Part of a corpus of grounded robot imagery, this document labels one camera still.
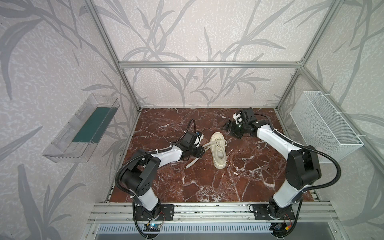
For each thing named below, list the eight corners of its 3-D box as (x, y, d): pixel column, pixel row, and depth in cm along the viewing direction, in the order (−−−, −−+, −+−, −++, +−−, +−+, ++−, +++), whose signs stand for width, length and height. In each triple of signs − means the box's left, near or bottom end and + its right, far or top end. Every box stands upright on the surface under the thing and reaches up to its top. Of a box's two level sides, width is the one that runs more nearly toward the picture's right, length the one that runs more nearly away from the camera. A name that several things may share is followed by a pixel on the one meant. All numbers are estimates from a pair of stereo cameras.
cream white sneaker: (211, 168, 91) (212, 163, 85) (210, 137, 105) (210, 130, 99) (226, 168, 91) (228, 163, 85) (223, 137, 105) (224, 130, 99)
